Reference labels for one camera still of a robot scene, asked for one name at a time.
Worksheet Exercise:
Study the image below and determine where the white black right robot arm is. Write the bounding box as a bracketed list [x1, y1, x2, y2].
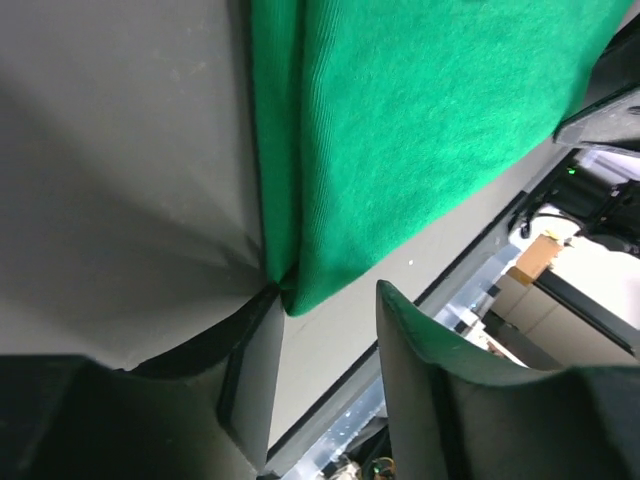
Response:
[510, 17, 639, 257]

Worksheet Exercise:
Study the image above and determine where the cardboard box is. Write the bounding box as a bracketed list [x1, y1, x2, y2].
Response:
[507, 235, 564, 286]

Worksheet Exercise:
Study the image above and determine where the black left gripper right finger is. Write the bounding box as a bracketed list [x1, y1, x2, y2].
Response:
[376, 281, 639, 479]

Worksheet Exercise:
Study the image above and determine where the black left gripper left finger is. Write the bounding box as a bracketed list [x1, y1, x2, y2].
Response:
[1, 285, 284, 479]

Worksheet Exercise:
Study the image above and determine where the green t shirt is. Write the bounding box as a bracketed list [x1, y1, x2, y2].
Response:
[251, 1, 630, 316]

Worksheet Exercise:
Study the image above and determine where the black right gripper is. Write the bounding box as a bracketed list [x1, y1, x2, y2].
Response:
[553, 19, 639, 155]

